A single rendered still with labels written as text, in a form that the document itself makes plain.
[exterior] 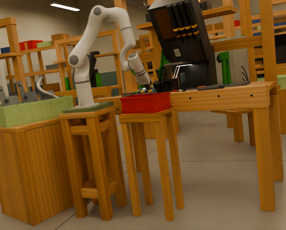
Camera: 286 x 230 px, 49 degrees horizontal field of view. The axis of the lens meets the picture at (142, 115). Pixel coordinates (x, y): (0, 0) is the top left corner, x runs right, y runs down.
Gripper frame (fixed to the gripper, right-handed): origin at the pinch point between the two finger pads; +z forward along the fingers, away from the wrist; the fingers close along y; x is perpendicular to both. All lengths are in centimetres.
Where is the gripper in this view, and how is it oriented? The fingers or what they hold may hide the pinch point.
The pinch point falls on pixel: (148, 87)
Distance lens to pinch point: 252.2
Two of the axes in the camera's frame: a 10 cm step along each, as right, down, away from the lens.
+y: 8.6, -0.3, -5.0
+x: 3.3, -7.1, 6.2
